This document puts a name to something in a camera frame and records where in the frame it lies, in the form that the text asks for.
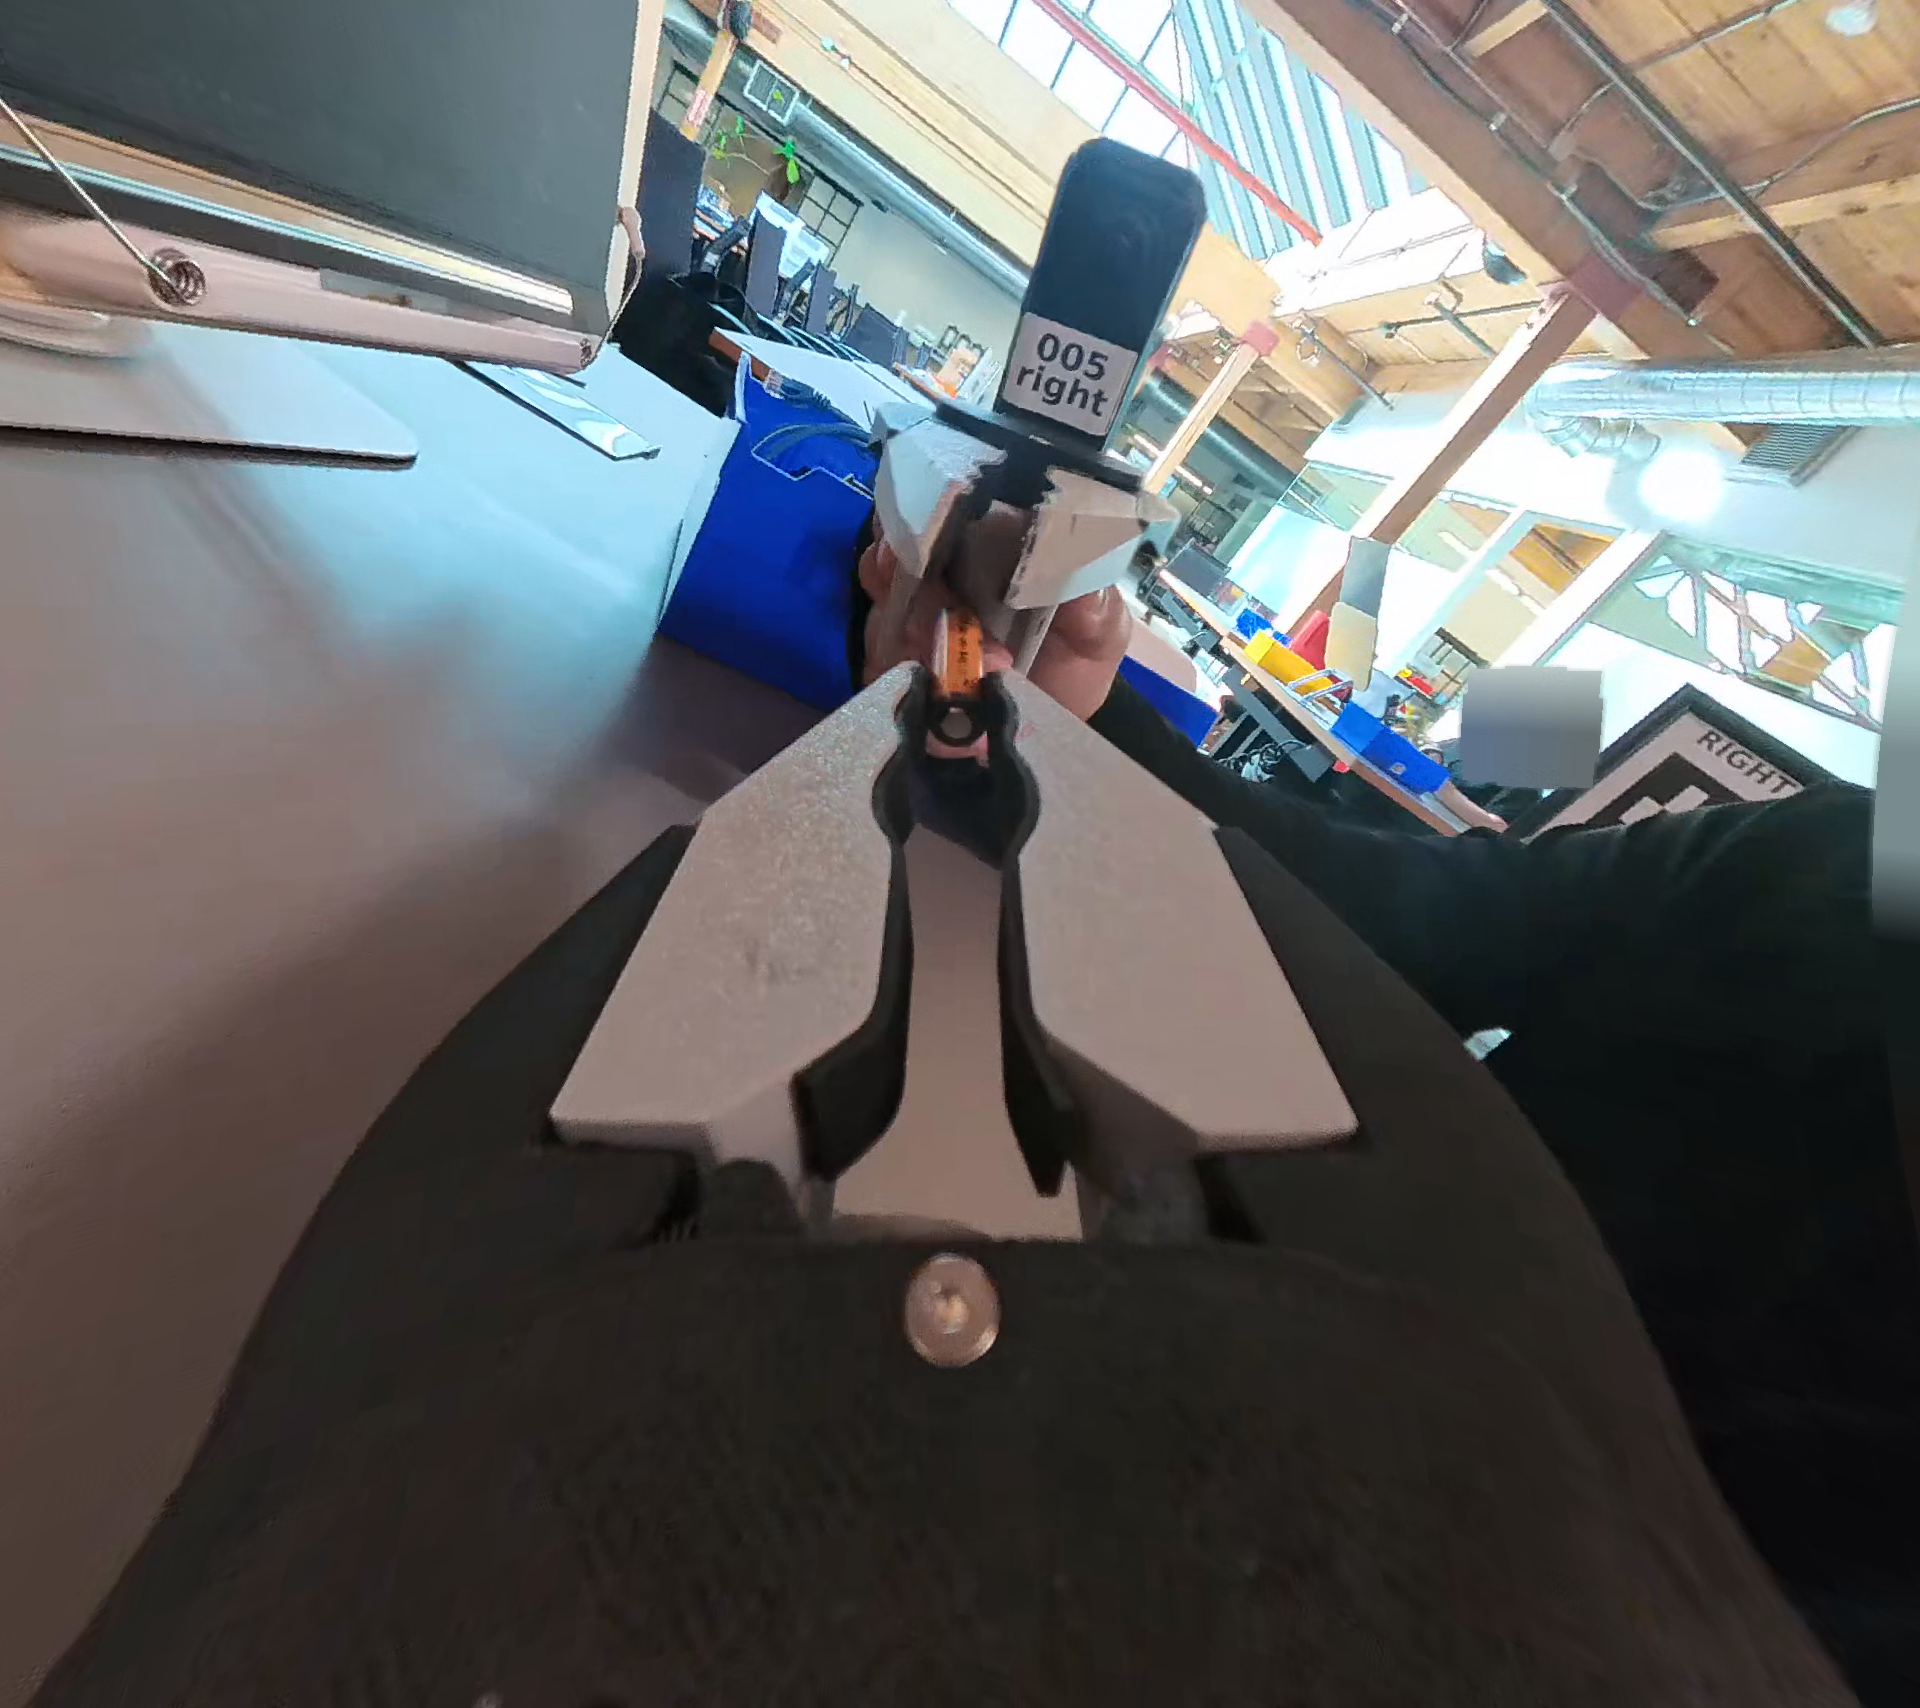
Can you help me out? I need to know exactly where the person's right forearm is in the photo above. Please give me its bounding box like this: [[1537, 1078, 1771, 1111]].
[[1086, 689, 1681, 991]]

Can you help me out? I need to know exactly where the blue plastic bin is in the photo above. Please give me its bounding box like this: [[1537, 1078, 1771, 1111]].
[[660, 358, 918, 712]]

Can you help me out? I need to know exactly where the person's black clothing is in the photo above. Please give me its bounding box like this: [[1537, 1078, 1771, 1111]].
[[1439, 778, 1920, 1708]]

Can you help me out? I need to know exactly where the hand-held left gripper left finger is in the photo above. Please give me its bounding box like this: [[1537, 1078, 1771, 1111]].
[[551, 675, 918, 1176]]

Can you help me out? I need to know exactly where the person's right hand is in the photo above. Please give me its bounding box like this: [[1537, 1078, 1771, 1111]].
[[855, 538, 1135, 726]]

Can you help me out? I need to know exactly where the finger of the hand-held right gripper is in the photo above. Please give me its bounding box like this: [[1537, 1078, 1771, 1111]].
[[869, 425, 992, 631], [989, 485, 1148, 667]]

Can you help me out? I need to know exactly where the black white marker board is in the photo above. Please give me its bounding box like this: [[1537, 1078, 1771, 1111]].
[[1535, 682, 1837, 840]]

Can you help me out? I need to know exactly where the wooden post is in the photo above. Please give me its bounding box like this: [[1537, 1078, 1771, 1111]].
[[1284, 292, 1598, 637]]

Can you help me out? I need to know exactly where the silver ventilation duct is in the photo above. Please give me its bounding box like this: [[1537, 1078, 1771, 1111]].
[[1530, 358, 1920, 433]]

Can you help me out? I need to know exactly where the copper black battery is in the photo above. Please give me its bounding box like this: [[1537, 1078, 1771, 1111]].
[[923, 604, 992, 766]]

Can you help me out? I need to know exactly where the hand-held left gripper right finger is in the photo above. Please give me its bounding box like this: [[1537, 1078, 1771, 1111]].
[[1000, 680, 1361, 1176]]

